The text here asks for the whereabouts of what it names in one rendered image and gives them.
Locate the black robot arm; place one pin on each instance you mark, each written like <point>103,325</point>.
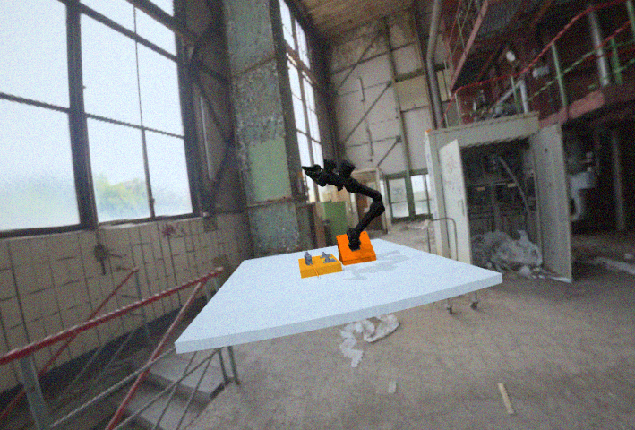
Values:
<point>353,186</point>

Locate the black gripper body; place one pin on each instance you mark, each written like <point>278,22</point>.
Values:
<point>326,178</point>

